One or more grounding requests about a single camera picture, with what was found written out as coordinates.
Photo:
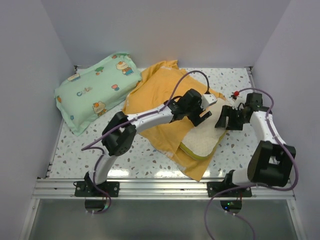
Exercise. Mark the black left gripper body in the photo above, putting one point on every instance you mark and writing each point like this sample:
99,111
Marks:
196,110

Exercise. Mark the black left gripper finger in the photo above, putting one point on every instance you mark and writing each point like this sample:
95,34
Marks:
206,114
196,120

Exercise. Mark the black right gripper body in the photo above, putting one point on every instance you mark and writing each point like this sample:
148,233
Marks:
236,119

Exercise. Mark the cream quilted pillow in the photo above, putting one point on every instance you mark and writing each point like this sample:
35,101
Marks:
200,141

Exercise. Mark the orange mickey mouse pillowcase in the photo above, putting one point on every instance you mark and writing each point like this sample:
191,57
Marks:
159,82

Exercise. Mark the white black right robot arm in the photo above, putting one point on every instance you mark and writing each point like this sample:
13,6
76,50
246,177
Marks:
272,161

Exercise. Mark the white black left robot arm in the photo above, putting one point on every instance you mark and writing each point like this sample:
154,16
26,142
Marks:
121,130

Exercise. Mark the green cartoon bear pillow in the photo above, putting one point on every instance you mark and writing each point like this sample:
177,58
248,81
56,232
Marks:
92,92

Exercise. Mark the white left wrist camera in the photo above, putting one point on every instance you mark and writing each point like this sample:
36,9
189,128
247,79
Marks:
208,100

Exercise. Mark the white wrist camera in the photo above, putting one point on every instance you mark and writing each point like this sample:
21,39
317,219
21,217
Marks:
208,100
237,100

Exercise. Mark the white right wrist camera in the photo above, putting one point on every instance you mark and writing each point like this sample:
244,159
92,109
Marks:
237,100

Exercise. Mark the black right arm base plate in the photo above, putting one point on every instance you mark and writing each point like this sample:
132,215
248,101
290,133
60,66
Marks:
213,189

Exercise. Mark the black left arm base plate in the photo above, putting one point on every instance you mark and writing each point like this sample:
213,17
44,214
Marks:
110,187

